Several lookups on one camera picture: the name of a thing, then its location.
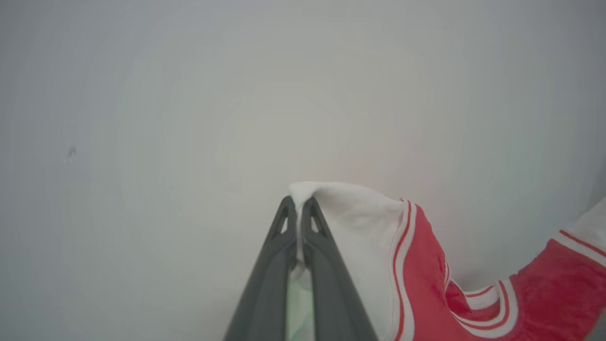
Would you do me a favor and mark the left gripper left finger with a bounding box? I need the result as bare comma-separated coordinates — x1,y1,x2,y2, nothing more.
223,196,299,341

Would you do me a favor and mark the red and white jersey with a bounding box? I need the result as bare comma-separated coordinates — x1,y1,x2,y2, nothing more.
286,181,606,341

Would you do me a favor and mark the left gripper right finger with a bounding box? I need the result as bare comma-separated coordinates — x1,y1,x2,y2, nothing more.
301,197,379,341

